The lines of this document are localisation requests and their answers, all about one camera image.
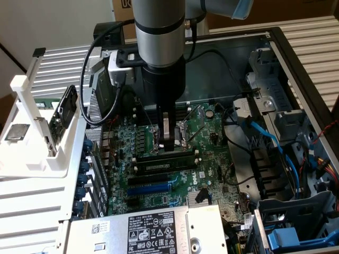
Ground black fan shroud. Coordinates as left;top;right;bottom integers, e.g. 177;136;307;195
250;147;295;201

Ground red black twisted wire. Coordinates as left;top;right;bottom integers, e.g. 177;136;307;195
102;117;119;128
306;119;339;153

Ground red yellow power wires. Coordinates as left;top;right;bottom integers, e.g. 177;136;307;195
316;157;339;194

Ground printed cardboard box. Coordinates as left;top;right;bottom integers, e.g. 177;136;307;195
111;0;136;40

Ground blue plastic disk bracket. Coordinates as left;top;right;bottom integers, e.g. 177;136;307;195
266;227;339;251

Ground silver finned heatsink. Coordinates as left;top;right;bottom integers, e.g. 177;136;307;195
187;190;211;206

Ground black wire plug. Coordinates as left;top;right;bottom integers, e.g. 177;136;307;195
196;187;209;204

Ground black disk drive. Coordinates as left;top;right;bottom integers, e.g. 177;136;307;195
57;84;79;128

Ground grey metal disk bay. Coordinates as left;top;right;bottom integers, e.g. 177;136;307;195
245;47;308;138

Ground open black PC case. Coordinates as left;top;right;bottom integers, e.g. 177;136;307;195
62;26;339;254

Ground silver power supply unit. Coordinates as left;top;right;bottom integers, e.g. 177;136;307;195
63;204;229;254

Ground CPU socket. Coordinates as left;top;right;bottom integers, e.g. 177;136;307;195
150;121;192;155

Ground silver CPU chip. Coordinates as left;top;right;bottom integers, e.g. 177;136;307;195
5;123;31;141

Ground plain cardboard box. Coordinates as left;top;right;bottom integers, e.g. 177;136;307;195
206;0;339;30

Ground long black expansion slot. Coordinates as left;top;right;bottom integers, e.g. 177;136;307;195
128;173;170;187

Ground green graphics card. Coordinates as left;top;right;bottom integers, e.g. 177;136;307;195
34;107;69;157

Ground white plastic parts rack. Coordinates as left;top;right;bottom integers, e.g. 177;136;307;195
0;47;90;179

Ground grey slotted disk bay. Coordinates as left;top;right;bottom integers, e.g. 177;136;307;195
253;189;339;254

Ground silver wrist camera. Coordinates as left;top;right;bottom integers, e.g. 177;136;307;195
107;50;136;87

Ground thick black camera cable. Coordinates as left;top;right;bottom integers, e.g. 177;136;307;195
78;18;137;126

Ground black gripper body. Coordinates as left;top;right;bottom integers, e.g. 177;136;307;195
140;58;187;108

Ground long blue expansion slot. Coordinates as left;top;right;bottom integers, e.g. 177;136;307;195
126;183;172;197

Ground green motherboard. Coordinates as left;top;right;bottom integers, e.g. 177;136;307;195
102;102;256;233

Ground thin metal locking lever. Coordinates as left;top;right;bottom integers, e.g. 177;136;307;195
135;96;157;132
187;124;206;142
182;106;199;124

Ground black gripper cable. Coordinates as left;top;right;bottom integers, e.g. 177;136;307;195
184;17;199;63

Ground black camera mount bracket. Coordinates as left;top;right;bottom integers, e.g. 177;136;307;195
116;48;147;69

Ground black wire with plug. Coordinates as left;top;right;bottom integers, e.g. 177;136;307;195
184;49;262;96

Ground silver rear port block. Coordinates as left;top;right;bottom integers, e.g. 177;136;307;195
100;131;116;171

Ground black box device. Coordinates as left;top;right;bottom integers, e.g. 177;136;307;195
93;22;126;48

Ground flat blue disk wire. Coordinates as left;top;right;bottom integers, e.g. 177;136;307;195
237;115;301;198

